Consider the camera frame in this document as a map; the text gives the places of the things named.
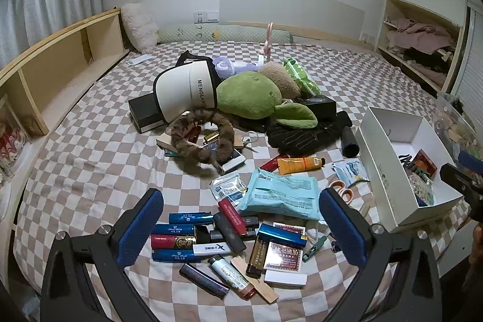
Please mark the white green lighter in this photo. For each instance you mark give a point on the white green lighter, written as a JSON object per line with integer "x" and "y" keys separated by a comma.
{"x": 230, "y": 275}

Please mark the wooden bedside shelf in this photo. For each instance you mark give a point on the wooden bedside shelf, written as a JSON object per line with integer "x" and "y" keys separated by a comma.
{"x": 49, "y": 61}

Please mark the wooden closet shelf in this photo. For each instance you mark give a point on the wooden closet shelf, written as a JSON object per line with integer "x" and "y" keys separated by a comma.
{"x": 381, "y": 24}

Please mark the black glossy box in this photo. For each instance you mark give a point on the black glossy box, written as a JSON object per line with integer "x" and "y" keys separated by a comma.
{"x": 319, "y": 105}

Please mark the potted plant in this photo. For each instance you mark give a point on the potted plant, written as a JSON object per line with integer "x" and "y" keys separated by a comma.
{"x": 458, "y": 105}

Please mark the black knit gloves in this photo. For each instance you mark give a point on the black knit gloves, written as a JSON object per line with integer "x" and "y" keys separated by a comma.
{"x": 305, "y": 137}

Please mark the dark blue lighter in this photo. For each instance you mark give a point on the dark blue lighter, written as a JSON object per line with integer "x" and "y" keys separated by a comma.
{"x": 203, "y": 280}

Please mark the brown plush toy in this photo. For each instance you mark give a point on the brown plush toy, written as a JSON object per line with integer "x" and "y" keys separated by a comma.
{"x": 281, "y": 78}

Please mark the orange tube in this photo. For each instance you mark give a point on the orange tube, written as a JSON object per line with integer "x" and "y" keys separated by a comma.
{"x": 300, "y": 165}

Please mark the white phone box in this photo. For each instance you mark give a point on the white phone box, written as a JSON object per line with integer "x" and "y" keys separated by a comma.
{"x": 233, "y": 159}

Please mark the grey curtain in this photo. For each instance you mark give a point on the grey curtain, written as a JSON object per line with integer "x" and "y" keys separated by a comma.
{"x": 45, "y": 12}

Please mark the pile of clothes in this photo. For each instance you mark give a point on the pile of clothes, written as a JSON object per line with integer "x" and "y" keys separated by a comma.
{"x": 419, "y": 39}

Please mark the red white cigarette box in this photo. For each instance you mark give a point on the red white cigarette box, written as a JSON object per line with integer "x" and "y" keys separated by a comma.
{"x": 283, "y": 258}

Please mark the white blue mask packet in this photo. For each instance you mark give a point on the white blue mask packet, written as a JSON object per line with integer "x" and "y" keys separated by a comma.
{"x": 351, "y": 173}
{"x": 228, "y": 188}

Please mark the white cardboard box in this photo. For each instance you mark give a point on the white cardboard box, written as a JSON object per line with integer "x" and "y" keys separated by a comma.
{"x": 388, "y": 129}

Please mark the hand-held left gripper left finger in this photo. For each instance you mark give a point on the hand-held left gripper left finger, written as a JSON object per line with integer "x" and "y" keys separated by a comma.
{"x": 137, "y": 227}

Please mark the maroon gold lighter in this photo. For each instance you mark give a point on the maroon gold lighter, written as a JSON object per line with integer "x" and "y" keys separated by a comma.
{"x": 173, "y": 242}

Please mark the white fluffy pillow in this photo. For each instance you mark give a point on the white fluffy pillow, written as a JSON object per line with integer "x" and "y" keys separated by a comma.
{"x": 139, "y": 27}

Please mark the metal hair claw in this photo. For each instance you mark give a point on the metal hair claw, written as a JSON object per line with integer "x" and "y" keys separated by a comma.
{"x": 403, "y": 160}

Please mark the wooden stick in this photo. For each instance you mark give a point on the wooden stick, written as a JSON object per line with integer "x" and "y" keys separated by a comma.
{"x": 260, "y": 288}

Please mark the brown furry headband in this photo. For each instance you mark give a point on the brown furry headband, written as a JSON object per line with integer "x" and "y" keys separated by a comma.
{"x": 192, "y": 152}

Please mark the red gold box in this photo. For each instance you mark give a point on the red gold box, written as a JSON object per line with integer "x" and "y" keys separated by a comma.
{"x": 423, "y": 161}

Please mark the shiny blue lighter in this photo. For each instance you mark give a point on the shiny blue lighter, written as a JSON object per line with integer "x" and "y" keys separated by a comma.
{"x": 283, "y": 234}

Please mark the long quilted bolster pillow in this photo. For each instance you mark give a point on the long quilted bolster pillow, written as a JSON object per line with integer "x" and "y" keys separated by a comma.
{"x": 226, "y": 34}

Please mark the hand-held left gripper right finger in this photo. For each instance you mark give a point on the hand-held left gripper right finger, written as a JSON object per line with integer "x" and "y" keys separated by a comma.
{"x": 343, "y": 227}

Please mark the green nail clipper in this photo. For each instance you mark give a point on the green nail clipper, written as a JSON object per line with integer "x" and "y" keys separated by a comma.
{"x": 314, "y": 249}

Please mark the clear plastic bin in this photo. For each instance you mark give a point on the clear plastic bin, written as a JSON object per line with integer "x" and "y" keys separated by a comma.
{"x": 454, "y": 126}

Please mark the teal plastic packet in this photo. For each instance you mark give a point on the teal plastic packet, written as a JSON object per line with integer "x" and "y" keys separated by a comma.
{"x": 279, "y": 193}

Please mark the white visor cap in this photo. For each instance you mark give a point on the white visor cap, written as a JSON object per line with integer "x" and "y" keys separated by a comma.
{"x": 181, "y": 88}

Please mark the white paper slip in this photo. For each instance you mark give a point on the white paper slip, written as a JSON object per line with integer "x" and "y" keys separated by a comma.
{"x": 139, "y": 60}

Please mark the black rectangular box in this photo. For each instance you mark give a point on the black rectangular box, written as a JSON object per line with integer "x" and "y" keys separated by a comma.
{"x": 145, "y": 114}

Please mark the purple plush toy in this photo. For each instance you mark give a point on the purple plush toy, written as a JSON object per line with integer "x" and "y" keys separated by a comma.
{"x": 226, "y": 67}

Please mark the green plush toy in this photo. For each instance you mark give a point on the green plush toy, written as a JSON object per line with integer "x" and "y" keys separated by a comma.
{"x": 249, "y": 95}

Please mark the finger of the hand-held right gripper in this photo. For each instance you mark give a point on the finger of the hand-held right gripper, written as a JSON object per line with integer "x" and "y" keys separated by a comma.
{"x": 462, "y": 186}
{"x": 469, "y": 158}

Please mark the framed red white picture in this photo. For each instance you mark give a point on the framed red white picture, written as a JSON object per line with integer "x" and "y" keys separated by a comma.
{"x": 11, "y": 141}

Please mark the black cylinder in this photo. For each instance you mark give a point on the black cylinder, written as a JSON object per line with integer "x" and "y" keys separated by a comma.
{"x": 350, "y": 143}

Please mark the wall switch plate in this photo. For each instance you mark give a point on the wall switch plate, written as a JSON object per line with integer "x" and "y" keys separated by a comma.
{"x": 205, "y": 17}

